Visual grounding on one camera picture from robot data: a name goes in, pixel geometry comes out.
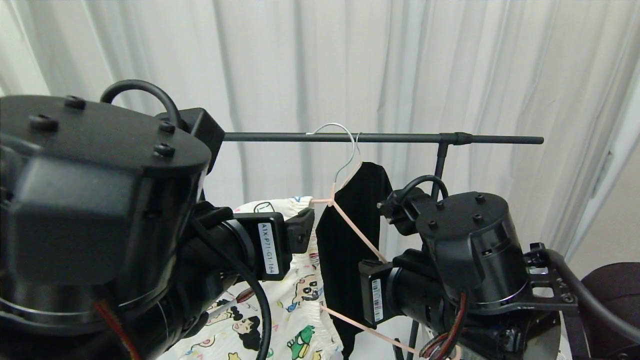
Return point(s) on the cream printed garment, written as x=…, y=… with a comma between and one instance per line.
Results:
x=295, y=310

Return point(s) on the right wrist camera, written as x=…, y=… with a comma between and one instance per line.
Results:
x=400, y=215

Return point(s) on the pink clothes hanger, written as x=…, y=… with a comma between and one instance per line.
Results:
x=360, y=239
x=356, y=167

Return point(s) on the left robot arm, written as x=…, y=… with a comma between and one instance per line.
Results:
x=100, y=200

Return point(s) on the black clothes rack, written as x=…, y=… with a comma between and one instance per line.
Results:
x=400, y=137

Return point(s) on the black garment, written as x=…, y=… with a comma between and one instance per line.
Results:
x=350, y=225

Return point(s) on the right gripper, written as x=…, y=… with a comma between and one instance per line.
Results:
x=405, y=290

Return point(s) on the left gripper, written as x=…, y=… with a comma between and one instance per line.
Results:
x=250, y=245

